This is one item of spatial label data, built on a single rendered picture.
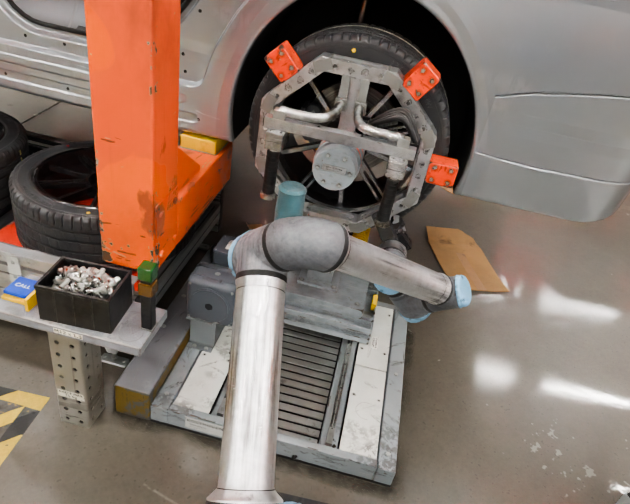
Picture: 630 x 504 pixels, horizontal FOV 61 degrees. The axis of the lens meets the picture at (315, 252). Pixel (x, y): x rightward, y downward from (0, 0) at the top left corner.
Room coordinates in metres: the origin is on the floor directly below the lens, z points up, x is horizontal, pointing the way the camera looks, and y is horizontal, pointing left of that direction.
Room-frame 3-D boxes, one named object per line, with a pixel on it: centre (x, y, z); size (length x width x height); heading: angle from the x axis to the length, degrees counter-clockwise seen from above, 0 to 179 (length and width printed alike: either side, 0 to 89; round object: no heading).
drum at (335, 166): (1.52, -0.02, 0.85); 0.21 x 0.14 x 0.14; 175
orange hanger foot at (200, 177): (1.63, 0.49, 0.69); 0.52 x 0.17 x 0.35; 175
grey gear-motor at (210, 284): (1.55, 0.29, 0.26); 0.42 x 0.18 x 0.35; 175
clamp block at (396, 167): (1.37, -0.17, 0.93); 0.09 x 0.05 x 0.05; 175
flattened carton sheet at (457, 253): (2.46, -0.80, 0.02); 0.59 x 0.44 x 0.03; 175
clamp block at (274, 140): (1.41, 0.16, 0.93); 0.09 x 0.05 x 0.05; 175
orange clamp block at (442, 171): (1.57, -0.34, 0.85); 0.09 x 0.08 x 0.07; 85
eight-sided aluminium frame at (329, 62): (1.59, -0.02, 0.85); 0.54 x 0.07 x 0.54; 85
